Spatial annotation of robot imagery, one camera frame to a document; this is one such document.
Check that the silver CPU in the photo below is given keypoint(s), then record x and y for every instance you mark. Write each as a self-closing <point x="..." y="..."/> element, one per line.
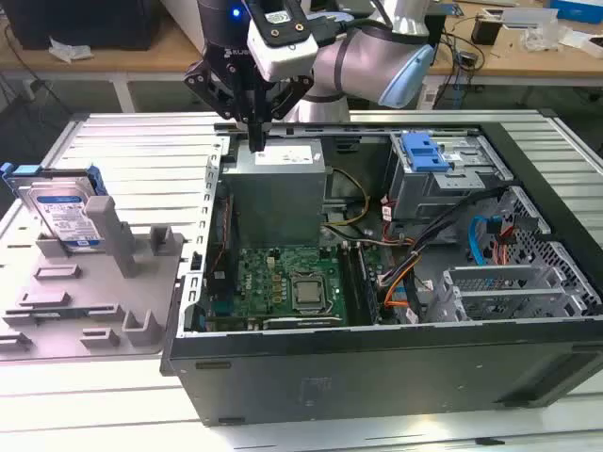
<point x="308" y="292"/>

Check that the silver disk bay cage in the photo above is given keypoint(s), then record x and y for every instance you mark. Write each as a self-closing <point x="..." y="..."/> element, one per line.
<point x="494" y="301"/>

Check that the crumpled clear plastic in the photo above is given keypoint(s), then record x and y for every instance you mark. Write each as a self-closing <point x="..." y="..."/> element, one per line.
<point x="542" y="40"/>

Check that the wooden desk white frame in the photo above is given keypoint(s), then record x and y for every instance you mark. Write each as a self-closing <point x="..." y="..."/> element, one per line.
<point x="118" y="61"/>

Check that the green motherboard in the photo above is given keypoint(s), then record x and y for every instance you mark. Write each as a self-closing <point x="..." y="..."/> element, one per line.
<point x="264" y="282"/>

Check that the small black box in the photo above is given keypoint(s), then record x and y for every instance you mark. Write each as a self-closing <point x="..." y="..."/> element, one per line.
<point x="485" y="30"/>

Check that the hard disk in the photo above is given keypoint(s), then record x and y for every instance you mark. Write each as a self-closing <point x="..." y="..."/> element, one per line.
<point x="61" y="212"/>

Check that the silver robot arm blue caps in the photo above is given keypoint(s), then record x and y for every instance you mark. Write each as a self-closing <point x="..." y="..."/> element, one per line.
<point x="358" y="56"/>

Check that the blue drive cage latch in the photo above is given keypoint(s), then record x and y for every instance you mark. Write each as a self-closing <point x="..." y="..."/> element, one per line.
<point x="424" y="153"/>

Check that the white card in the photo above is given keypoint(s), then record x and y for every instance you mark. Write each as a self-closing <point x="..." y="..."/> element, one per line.
<point x="575" y="38"/>

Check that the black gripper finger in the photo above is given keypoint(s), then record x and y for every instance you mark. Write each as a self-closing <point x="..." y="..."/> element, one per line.
<point x="207" y="82"/>
<point x="294" y="92"/>

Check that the grey power supply unit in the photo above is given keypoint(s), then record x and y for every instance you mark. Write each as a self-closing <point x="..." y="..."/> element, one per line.
<point x="273" y="202"/>

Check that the blue cardboard box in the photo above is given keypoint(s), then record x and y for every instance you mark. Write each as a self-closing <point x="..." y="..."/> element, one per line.
<point x="579" y="10"/>

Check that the black PC case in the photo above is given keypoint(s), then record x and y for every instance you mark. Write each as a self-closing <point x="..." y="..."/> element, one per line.
<point x="377" y="376"/>

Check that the large black box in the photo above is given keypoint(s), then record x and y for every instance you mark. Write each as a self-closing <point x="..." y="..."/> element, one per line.
<point x="85" y="23"/>

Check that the black RAM slot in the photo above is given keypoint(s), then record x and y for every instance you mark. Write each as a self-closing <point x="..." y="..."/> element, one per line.
<point x="345" y="278"/>
<point x="354" y="282"/>

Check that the crumpled white paper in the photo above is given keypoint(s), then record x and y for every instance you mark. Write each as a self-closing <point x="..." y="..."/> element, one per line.
<point x="70" y="49"/>

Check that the flat white box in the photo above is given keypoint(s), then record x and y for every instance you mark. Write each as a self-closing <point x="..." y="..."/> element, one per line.
<point x="527" y="18"/>

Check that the silver optical drive cage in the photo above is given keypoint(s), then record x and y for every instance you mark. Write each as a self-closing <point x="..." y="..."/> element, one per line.
<point x="424" y="198"/>

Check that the grey parts rack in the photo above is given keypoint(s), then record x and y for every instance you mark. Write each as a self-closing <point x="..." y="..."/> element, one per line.
<point x="94" y="292"/>

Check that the CPU socket with metal frame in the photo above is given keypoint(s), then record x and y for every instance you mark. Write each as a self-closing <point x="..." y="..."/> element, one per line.
<point x="289" y="292"/>

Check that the installed RAM stick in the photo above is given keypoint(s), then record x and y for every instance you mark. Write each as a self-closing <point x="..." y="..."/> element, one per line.
<point x="367" y="287"/>

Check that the black expansion card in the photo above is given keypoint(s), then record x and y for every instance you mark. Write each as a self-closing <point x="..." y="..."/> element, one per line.
<point x="301" y="323"/>

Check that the white printer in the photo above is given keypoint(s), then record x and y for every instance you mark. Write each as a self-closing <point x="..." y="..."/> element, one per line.
<point x="181" y="23"/>

